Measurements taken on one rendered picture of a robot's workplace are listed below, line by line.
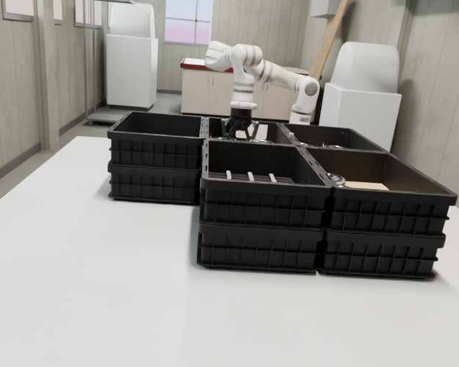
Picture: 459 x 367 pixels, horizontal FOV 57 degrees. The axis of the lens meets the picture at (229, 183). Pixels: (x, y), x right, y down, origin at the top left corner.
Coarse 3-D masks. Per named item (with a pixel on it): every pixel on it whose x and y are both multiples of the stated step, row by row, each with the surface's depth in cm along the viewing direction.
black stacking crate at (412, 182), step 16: (320, 160) 133; (336, 160) 133; (352, 160) 133; (368, 160) 134; (384, 160) 134; (352, 176) 135; (368, 176) 135; (384, 176) 135; (400, 176) 124; (416, 176) 115; (432, 192) 107; (336, 208) 98; (352, 208) 98; (368, 208) 98; (384, 208) 98; (400, 208) 98; (416, 208) 99; (432, 208) 99; (448, 208) 99; (336, 224) 99; (352, 224) 99; (368, 224) 99; (384, 224) 100; (400, 224) 99; (416, 224) 99; (432, 224) 100
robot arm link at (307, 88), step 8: (304, 80) 179; (312, 80) 179; (296, 88) 184; (304, 88) 179; (312, 88) 180; (304, 96) 181; (312, 96) 181; (296, 104) 183; (304, 104) 182; (312, 104) 183; (296, 112) 185; (304, 112) 183; (312, 112) 186
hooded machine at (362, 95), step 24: (360, 48) 394; (384, 48) 397; (336, 72) 428; (360, 72) 392; (384, 72) 393; (336, 96) 406; (360, 96) 393; (384, 96) 393; (336, 120) 400; (360, 120) 400; (384, 120) 400; (384, 144) 408
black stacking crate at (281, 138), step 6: (210, 120) 167; (216, 120) 168; (210, 126) 168; (216, 126) 168; (228, 126) 169; (270, 126) 169; (276, 126) 167; (210, 132) 169; (216, 132) 169; (228, 132) 169; (234, 132) 169; (270, 132) 170; (276, 132) 166; (234, 138) 170; (240, 138) 170; (270, 138) 171; (276, 138) 165; (282, 138) 153
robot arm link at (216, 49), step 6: (210, 42) 169; (216, 42) 167; (210, 48) 167; (216, 48) 166; (222, 48) 166; (210, 54) 167; (216, 54) 166; (264, 60) 175; (246, 66) 173; (258, 66) 172; (264, 66) 173; (246, 72) 177; (252, 72) 174; (258, 72) 173; (258, 78) 175
